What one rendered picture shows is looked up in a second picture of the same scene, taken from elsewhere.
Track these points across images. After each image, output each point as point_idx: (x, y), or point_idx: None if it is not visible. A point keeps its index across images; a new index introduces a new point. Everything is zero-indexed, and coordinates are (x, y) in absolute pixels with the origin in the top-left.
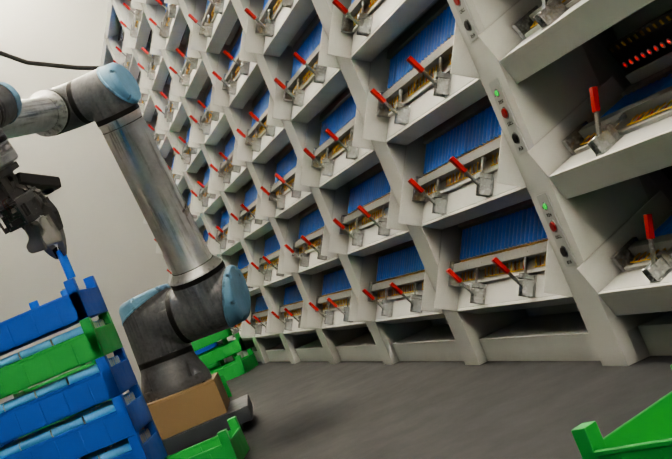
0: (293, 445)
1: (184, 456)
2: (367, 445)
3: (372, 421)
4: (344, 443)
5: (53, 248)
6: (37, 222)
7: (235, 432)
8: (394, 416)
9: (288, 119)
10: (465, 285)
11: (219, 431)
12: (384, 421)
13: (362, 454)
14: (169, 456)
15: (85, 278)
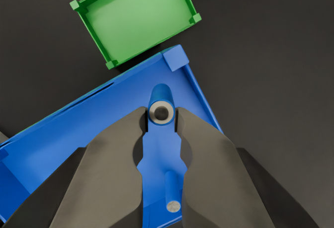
0: (235, 13)
1: None
2: (318, 91)
3: (299, 22)
4: (294, 65)
5: (145, 124)
6: (123, 224)
7: None
8: (317, 31)
9: None
10: None
11: (195, 17)
12: (312, 37)
13: (321, 109)
14: None
15: (177, 69)
